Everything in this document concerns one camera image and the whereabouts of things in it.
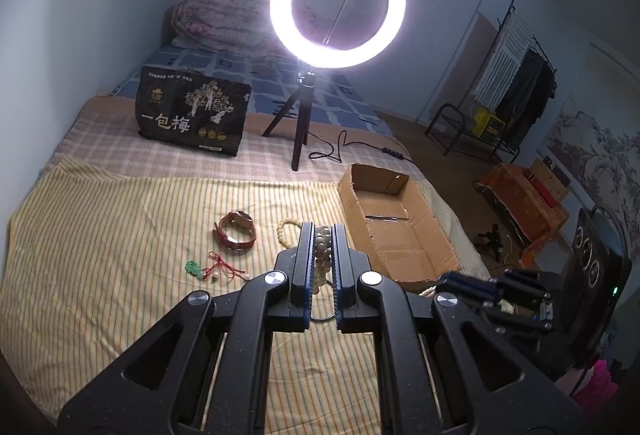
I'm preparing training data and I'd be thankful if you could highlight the white pearl necklace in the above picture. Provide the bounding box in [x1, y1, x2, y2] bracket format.
[311, 223, 335, 316]

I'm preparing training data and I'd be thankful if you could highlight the cream beaded bracelet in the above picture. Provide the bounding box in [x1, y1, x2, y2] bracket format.
[275, 217, 303, 251]

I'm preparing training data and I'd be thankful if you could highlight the green jade pendant red cord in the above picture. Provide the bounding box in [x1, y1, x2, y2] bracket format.
[183, 251, 254, 283]

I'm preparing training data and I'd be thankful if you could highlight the brown cardboard box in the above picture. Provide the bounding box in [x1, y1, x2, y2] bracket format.
[337, 164, 461, 292]

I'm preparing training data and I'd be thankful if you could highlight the orange storage box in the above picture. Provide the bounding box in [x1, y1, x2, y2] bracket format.
[474, 163, 568, 268]

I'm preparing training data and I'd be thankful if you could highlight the yellow box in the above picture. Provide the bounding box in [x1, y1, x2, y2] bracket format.
[472, 106, 504, 141]

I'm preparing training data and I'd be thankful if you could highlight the black metal chair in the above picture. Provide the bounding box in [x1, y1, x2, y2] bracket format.
[424, 103, 500, 164]

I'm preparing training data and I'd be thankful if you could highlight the yellow striped cloth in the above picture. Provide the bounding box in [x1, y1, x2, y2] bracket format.
[1, 158, 380, 434]

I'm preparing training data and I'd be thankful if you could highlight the black clothes rack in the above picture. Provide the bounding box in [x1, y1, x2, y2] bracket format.
[463, 0, 556, 158]

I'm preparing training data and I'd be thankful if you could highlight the blue checked blanket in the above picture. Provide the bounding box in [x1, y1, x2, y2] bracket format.
[146, 45, 392, 136]

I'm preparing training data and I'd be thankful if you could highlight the black tripod stand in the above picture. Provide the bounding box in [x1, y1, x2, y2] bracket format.
[262, 65, 316, 172]

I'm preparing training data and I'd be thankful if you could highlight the black printed gift bag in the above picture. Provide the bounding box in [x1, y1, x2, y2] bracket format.
[134, 66, 252, 156]

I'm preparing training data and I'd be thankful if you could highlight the checked bed sheet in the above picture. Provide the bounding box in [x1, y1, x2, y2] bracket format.
[37, 94, 426, 186]

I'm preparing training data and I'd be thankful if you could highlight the black power cable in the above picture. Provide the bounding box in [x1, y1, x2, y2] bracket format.
[305, 128, 409, 163]

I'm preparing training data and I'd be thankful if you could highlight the landscape wall poster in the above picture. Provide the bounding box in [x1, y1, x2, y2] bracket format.
[544, 46, 639, 241]

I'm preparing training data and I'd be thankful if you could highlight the white ring light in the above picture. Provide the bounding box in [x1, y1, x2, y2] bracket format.
[269, 0, 407, 70]

